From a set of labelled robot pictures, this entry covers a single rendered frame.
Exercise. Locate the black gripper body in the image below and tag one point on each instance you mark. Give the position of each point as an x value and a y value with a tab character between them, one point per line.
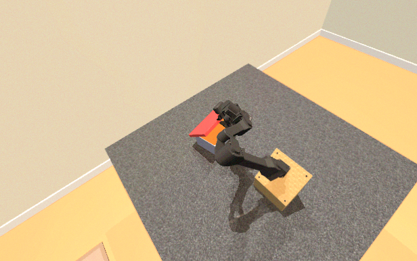
217	110

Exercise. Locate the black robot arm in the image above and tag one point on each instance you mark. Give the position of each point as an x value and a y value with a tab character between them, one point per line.
230	154

